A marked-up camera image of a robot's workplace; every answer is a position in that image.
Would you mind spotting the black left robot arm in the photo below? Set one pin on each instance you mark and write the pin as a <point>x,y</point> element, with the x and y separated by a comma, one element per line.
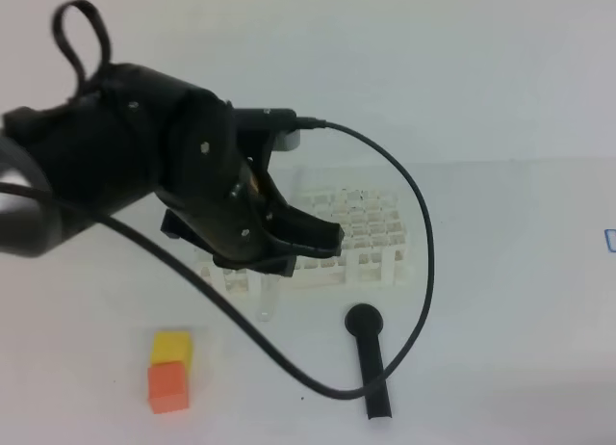
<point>140,132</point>

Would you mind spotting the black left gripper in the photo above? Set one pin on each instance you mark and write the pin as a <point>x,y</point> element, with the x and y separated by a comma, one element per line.
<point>211,187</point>

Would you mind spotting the yellow cube block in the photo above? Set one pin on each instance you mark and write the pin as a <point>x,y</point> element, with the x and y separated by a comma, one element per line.
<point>172,346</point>

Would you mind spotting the black scoop tool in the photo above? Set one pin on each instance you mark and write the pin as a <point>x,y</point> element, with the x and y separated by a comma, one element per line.
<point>365,323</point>

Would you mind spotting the clear glass test tube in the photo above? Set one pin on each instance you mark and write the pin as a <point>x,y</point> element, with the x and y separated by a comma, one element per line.
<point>268,297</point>

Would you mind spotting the orange cube block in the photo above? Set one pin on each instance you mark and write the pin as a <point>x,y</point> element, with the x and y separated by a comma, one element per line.
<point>168,388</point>

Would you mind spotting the white test tube rack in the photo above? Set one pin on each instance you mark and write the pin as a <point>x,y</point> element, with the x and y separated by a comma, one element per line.
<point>374,249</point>

